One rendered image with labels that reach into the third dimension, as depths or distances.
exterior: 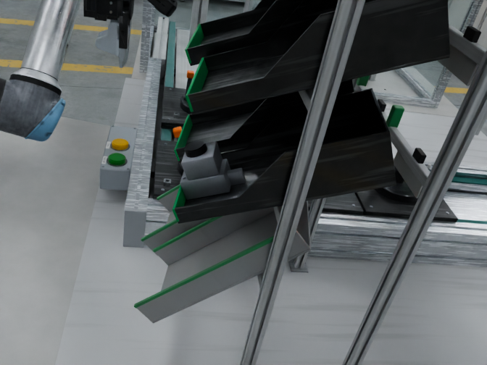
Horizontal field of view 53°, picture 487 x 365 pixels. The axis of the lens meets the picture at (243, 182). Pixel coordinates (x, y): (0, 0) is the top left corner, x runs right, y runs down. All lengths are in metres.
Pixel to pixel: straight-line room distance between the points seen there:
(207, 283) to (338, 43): 0.38
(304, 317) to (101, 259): 0.43
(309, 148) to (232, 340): 0.51
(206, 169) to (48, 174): 0.73
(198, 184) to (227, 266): 0.12
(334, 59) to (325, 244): 0.70
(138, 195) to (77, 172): 0.28
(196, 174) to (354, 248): 0.60
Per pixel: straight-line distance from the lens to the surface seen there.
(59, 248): 1.10
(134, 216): 1.04
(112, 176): 1.17
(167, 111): 1.41
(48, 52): 1.26
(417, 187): 0.68
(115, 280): 1.02
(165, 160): 1.18
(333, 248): 1.15
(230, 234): 0.80
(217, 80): 0.64
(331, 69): 0.50
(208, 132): 0.83
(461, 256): 1.31
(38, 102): 1.22
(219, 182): 0.66
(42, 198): 1.24
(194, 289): 0.72
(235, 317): 0.98
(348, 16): 0.49
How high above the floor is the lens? 1.60
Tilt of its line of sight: 33 degrees down
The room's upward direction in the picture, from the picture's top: 12 degrees clockwise
